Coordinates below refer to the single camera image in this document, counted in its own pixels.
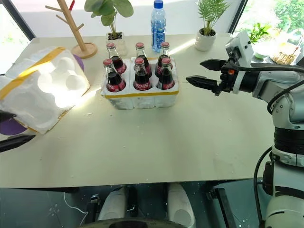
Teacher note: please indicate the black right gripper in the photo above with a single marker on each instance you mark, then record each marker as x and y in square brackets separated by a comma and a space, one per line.
[226, 78]

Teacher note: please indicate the white rounded robot leg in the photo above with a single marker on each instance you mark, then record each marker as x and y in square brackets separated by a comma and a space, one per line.
[114, 204]
[180, 204]

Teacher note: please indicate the dark rounded robot body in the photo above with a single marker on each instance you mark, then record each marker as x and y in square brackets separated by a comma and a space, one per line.
[137, 224]

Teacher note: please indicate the round-leaf plant square white pot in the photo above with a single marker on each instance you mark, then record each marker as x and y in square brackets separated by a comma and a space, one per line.
[114, 14]

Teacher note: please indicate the wooden mug tree stand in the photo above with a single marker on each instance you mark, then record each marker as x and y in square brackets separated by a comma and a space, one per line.
[79, 40]

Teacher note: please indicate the glass cola bottle red cap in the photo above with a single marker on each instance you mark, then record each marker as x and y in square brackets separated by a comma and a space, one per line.
[116, 62]
[164, 53]
[165, 79]
[142, 51]
[142, 79]
[113, 80]

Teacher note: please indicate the woven wicker basket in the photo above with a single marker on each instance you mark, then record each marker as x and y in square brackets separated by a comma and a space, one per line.
[282, 57]

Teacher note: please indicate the purple round mat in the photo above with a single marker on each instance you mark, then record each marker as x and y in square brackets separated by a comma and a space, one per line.
[12, 128]

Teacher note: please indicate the white foam crate yellow tape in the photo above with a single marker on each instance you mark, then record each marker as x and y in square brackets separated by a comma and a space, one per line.
[142, 98]

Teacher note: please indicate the white foam box yellow tape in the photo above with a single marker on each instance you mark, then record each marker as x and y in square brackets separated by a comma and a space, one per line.
[35, 95]

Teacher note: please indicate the blue plastic water bottle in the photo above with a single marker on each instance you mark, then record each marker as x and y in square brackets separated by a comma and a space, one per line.
[158, 28]

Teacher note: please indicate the small plant green pot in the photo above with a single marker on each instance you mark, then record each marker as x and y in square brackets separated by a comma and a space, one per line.
[260, 35]

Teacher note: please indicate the fern plant round white pot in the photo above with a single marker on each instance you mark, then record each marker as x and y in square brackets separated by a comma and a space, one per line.
[205, 40]

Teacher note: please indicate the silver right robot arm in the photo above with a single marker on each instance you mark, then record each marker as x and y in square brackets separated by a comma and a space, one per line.
[282, 114]

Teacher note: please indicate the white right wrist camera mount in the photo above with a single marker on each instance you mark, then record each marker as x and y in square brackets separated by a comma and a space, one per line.
[243, 46]

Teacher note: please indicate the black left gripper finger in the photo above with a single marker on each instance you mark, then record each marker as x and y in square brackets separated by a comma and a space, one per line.
[7, 115]
[16, 141]

